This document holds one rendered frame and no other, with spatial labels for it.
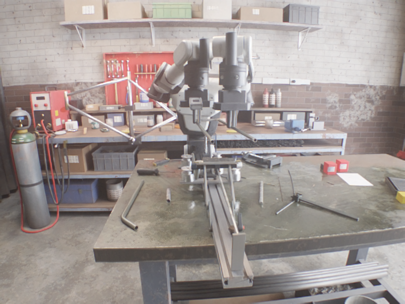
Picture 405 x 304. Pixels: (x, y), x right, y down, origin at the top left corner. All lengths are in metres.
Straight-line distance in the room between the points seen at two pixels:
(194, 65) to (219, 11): 2.09
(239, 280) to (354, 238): 0.40
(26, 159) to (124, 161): 0.85
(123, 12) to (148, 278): 2.58
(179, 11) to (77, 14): 1.06
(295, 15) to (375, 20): 1.28
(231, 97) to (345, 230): 0.52
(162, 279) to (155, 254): 0.15
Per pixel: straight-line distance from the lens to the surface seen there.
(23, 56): 3.61
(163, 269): 0.80
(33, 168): 2.57
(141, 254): 0.69
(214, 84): 1.28
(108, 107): 2.97
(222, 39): 0.83
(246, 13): 2.97
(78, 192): 2.76
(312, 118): 2.97
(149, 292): 0.86
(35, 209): 2.69
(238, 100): 0.82
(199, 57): 0.89
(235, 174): 0.94
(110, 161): 2.53
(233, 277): 0.55
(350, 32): 3.80
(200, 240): 0.69
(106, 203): 2.72
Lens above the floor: 1.27
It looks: 15 degrees down
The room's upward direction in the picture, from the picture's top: straight up
